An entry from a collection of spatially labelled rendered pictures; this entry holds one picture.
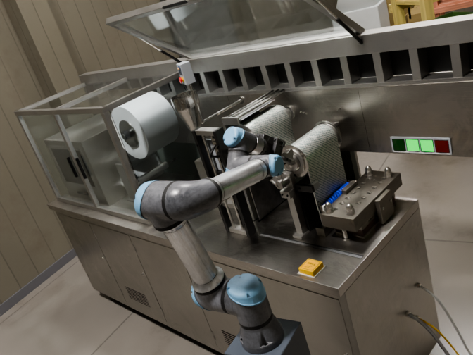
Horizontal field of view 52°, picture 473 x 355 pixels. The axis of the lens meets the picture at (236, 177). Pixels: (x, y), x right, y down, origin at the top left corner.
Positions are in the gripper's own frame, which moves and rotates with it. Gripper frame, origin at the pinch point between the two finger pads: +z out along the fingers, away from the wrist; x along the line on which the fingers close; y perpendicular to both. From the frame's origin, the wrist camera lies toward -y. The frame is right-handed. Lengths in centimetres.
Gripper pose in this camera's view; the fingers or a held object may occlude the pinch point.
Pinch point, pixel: (288, 163)
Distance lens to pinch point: 199.0
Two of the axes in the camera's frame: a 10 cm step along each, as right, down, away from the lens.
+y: 2.1, -9.7, 0.9
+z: 6.9, 2.1, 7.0
